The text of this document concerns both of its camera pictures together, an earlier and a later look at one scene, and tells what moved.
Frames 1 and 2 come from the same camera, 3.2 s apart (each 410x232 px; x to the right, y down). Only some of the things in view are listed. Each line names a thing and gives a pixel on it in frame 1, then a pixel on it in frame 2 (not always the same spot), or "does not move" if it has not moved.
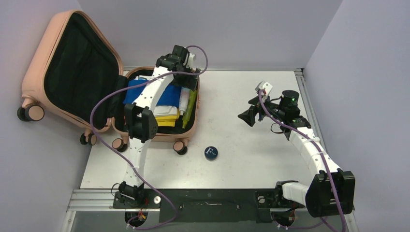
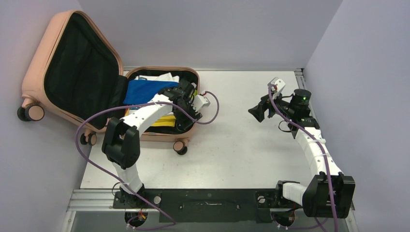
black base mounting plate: [206, 206] does not move
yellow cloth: [167, 121] does not move
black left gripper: [189, 83] -> [184, 123]
